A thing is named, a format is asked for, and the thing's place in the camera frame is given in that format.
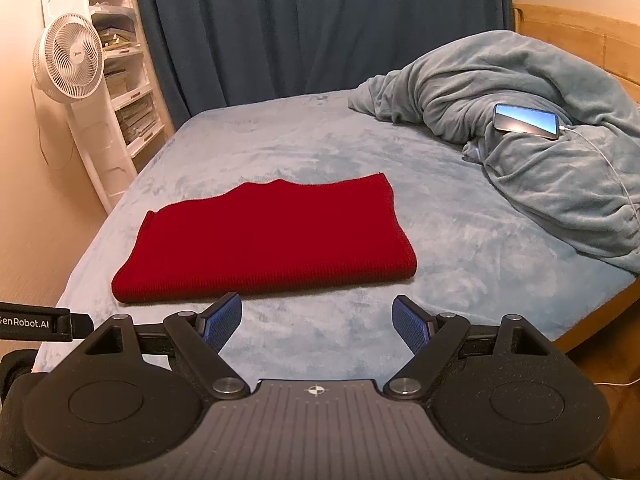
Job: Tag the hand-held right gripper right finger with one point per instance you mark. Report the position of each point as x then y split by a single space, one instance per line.
411 324

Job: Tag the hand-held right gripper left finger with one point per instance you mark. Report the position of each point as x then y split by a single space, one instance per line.
222 321

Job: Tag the red knit cardigan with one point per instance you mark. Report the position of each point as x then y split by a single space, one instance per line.
270 245

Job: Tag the bed with light blue sheet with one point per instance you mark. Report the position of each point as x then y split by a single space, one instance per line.
280 150

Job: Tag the grey-blue fleece blanket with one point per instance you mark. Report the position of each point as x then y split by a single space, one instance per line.
525 135

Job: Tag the stack of papers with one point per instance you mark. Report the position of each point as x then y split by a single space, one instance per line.
132 115

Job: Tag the smartphone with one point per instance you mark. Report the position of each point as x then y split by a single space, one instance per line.
525 121

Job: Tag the white shelf unit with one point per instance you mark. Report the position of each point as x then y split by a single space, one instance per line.
127 60

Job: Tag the dark blue curtain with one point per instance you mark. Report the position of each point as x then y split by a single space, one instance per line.
320 30

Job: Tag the white pedestal fan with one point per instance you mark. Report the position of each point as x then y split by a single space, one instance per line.
70 60

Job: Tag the wooden bed frame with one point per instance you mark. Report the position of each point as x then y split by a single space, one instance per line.
575 30

